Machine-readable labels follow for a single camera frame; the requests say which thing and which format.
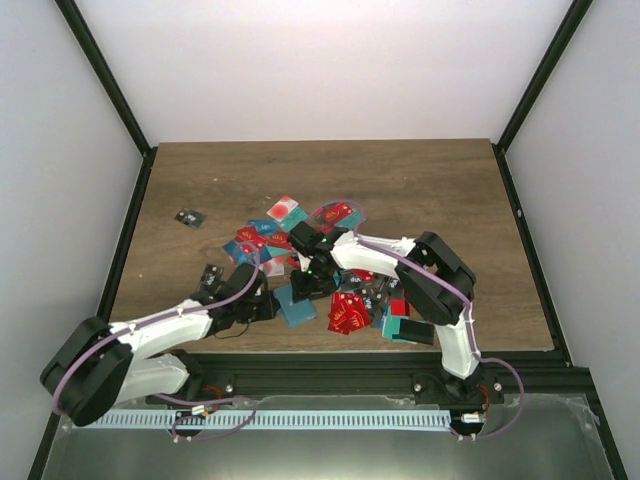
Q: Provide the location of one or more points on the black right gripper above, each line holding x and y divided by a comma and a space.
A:
302, 291

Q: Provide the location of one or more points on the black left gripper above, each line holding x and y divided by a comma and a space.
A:
269, 310

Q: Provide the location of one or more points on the blue leather card holder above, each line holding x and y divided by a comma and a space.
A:
294, 313

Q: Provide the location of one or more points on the black VIP card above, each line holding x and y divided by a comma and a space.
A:
210, 277

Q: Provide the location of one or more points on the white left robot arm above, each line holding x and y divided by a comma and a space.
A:
104, 364

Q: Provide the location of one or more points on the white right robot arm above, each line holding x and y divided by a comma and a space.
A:
436, 283

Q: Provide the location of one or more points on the red VIP card centre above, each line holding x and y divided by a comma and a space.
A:
347, 313

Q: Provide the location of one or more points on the white red circle card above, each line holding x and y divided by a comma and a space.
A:
282, 208

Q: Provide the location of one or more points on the teal card with stripe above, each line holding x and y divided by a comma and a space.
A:
403, 329

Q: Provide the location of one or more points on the small black card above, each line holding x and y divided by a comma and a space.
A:
191, 218

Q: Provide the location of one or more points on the light blue slotted rail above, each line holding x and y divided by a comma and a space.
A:
401, 420

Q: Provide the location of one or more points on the black aluminium frame rail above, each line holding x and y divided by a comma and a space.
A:
414, 374

